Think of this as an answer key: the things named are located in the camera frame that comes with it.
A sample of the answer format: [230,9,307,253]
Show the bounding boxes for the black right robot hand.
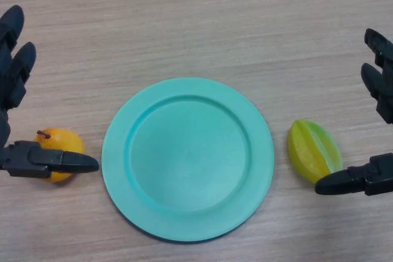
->
[314,28,393,197]

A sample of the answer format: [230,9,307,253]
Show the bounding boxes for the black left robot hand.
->
[0,4,100,179]

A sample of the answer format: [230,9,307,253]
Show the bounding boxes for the yellow pear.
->
[33,128,85,184]

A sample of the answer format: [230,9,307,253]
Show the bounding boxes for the green round plate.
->
[101,77,274,242]

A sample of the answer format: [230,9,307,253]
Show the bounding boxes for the yellow-green starfruit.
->
[287,119,343,185]

